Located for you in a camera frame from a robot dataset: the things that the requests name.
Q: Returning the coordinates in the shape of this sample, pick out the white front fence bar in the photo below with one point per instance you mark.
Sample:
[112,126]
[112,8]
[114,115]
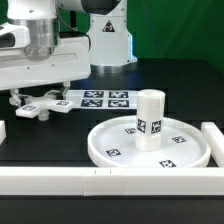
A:
[110,181]

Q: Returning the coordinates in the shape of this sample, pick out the white round table top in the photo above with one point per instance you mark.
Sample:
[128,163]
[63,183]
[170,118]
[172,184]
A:
[112,144]

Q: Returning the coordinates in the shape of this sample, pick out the white right fence block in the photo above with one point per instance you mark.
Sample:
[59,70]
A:
[215,139]

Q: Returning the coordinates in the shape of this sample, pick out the white cross-shaped table base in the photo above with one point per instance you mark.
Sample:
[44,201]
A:
[40,106]

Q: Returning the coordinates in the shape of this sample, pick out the white marker sheet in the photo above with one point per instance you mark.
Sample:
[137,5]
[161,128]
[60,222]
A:
[103,99]

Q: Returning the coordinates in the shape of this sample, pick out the white fence block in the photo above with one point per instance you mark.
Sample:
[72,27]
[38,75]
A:
[215,139]
[2,132]

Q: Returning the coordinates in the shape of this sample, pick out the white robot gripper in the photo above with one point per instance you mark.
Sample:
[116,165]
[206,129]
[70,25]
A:
[69,62]

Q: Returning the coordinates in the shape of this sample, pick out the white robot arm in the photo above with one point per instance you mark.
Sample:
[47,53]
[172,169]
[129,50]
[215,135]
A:
[59,41]

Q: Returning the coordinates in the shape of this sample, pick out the white left fence block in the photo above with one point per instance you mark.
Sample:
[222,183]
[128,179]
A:
[2,132]

